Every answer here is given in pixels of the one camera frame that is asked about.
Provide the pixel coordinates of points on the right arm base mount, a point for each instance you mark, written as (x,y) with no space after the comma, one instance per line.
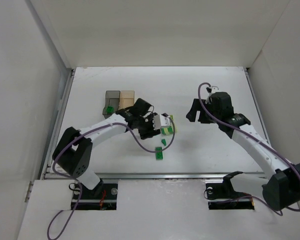
(222,196)

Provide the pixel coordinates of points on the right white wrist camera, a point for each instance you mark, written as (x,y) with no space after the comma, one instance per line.
(211,90)

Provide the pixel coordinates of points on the grey transparent container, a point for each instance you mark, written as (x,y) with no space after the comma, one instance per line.
(111,99)

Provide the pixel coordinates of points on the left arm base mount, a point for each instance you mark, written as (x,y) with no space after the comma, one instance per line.
(104,199)

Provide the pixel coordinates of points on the orange transparent container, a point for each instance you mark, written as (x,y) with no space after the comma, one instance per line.
(126,99)

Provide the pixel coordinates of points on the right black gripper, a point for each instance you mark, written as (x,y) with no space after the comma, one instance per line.
(201,113)

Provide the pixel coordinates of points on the striped green lego stack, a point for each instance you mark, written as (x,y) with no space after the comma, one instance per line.
(168,130)

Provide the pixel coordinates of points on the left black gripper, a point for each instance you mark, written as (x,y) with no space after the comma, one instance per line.
(148,128)

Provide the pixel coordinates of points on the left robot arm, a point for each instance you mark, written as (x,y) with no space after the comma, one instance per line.
(74,149)

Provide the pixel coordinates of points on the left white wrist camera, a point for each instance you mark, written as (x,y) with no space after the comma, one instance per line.
(161,121)

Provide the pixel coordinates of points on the long green lego brick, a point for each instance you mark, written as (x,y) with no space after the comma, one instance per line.
(159,153)

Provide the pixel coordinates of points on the small green wedge lego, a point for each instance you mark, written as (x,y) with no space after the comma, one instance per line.
(164,142)

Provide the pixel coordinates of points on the green square lego brick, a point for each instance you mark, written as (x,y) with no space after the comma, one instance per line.
(110,110)

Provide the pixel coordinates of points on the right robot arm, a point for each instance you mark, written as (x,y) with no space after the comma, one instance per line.
(281,187)

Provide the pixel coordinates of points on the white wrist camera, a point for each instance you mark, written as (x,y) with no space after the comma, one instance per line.
(211,90)
(161,121)

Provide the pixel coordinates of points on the metal table edge rail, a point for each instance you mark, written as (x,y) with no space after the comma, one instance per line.
(134,176)

